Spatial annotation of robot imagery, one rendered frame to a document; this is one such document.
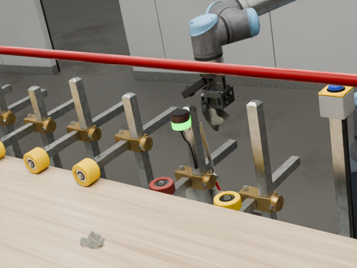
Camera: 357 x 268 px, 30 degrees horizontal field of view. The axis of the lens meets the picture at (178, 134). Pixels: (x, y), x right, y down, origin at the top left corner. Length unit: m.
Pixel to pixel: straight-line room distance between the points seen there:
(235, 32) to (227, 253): 0.69
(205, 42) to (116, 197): 0.55
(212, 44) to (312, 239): 0.66
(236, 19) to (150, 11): 3.47
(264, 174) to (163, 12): 3.52
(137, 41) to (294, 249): 4.11
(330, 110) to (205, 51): 0.45
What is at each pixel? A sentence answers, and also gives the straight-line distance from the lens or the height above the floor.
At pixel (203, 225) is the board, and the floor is 0.90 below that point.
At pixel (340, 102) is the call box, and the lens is 1.74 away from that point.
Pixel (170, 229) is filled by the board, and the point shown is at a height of 0.90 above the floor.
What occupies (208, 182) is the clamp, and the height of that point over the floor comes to 0.85.
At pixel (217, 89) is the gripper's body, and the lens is 2.06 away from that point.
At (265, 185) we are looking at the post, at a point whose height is 0.89.
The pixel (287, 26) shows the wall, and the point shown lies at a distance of 4.91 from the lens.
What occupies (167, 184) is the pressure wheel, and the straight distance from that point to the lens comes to 2.07.
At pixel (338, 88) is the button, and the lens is 1.76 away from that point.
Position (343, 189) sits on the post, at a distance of 1.89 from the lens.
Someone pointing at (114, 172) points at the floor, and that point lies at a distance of 4.25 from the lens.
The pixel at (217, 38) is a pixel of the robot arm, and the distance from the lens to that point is 2.00.
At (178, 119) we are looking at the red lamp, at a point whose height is 1.10.
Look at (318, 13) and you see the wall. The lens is 4.79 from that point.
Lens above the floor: 1.90
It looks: 24 degrees down
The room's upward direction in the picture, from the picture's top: 11 degrees counter-clockwise
